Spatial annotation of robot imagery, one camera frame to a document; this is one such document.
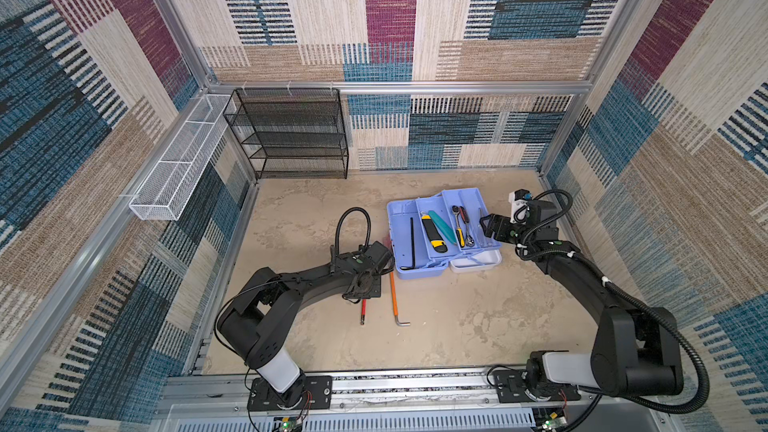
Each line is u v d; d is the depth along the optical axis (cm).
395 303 88
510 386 73
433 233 94
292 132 111
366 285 73
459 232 89
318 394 73
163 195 70
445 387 76
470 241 86
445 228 94
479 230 89
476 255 88
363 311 86
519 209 78
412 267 94
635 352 42
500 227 78
